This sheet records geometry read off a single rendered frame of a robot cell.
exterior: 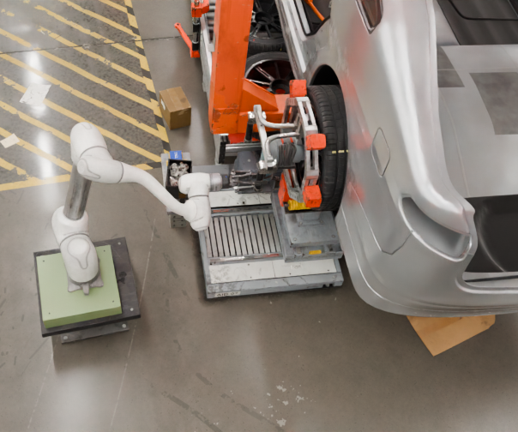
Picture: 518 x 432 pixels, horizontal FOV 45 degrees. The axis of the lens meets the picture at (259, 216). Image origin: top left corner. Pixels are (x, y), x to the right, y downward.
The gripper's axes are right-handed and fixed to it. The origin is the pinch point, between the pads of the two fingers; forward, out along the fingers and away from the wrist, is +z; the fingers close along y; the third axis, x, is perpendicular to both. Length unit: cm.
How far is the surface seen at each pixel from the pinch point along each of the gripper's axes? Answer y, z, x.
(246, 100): -62, 3, -6
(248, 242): -11, 3, -77
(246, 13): -60, -3, 56
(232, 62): -60, -8, 25
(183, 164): -34, -36, -26
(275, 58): -128, 36, -33
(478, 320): 55, 136, -82
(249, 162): -47, 6, -42
